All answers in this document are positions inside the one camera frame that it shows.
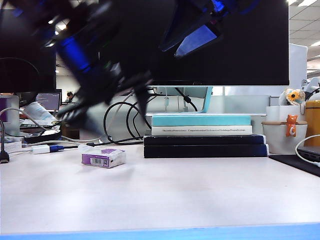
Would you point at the black round dish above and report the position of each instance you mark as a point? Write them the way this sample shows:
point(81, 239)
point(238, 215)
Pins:
point(42, 138)

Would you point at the white printed tube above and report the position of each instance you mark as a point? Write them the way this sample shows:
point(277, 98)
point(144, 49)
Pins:
point(37, 112)

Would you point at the silver laptop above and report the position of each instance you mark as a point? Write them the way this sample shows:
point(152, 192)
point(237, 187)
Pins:
point(310, 153)

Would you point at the wide black monitor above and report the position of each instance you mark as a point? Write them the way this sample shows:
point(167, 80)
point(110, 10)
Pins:
point(15, 75)

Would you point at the yellow tin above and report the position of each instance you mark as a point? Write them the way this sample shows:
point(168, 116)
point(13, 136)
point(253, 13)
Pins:
point(312, 125)

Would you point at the stack of magazines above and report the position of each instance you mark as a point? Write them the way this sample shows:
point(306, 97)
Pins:
point(32, 126)

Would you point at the stack of books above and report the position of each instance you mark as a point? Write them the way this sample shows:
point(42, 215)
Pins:
point(225, 105)

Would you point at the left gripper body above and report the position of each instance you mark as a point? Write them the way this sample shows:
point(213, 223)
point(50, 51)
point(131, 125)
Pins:
point(75, 55)

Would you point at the teal book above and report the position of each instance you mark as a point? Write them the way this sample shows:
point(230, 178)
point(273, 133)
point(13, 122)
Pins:
point(200, 121)

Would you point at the sunflower plush ornament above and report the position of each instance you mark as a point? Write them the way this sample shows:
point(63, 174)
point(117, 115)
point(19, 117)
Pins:
point(292, 96)

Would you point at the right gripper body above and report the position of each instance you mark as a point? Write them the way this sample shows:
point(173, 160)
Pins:
point(220, 7)

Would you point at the white storage box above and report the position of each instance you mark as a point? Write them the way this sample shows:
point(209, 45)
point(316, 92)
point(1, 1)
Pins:
point(275, 113)

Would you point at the large black AOC monitor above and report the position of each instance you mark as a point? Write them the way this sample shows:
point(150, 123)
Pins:
point(250, 50)

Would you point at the small hanging tag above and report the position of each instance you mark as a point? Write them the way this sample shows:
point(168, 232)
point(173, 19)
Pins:
point(166, 102)

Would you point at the lit code screen monitor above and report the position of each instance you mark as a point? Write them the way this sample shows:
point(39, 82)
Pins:
point(48, 101)

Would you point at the black desk mat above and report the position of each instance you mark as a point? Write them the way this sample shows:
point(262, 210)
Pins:
point(295, 163)

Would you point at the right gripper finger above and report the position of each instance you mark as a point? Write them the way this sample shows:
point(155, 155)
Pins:
point(180, 27)
point(197, 40)

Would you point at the white partition panel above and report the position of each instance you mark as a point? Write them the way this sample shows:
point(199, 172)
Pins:
point(298, 65)

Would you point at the white mug wooden lid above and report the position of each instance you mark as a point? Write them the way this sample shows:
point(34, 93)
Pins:
point(275, 140)

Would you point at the white carton box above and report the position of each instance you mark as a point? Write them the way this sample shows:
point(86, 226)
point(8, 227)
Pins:
point(11, 147)

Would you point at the white video adapter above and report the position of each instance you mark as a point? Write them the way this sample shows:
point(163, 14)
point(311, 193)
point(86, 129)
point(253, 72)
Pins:
point(41, 149)

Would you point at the white book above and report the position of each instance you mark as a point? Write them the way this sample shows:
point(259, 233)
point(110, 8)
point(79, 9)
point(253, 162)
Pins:
point(200, 133)

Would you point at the orange cat figurine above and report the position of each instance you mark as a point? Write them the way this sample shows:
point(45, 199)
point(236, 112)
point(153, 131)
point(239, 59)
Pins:
point(291, 126)

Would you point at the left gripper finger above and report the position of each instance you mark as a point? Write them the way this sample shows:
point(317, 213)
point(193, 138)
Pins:
point(144, 97)
point(87, 112)

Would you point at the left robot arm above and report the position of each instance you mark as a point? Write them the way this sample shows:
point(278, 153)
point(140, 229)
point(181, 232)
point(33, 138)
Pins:
point(75, 15)

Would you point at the person in black shirt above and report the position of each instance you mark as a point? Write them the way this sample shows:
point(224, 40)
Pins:
point(69, 96)

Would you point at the purple tissue packet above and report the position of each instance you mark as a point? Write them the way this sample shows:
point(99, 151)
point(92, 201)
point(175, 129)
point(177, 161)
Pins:
point(105, 156)

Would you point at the teal silver monitor stand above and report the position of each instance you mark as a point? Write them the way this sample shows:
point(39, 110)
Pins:
point(208, 100)

